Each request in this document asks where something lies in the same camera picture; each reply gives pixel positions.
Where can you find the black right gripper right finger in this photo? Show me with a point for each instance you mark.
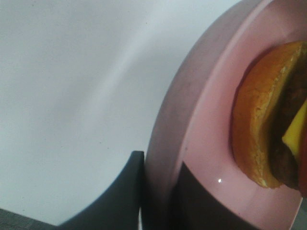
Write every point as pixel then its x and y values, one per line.
pixel 192 207

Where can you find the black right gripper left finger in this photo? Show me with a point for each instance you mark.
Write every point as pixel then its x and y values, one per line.
pixel 118 207

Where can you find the pink round plate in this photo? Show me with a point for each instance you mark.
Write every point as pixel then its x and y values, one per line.
pixel 193 124

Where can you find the toy hamburger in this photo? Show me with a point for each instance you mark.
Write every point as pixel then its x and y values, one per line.
pixel 269 119

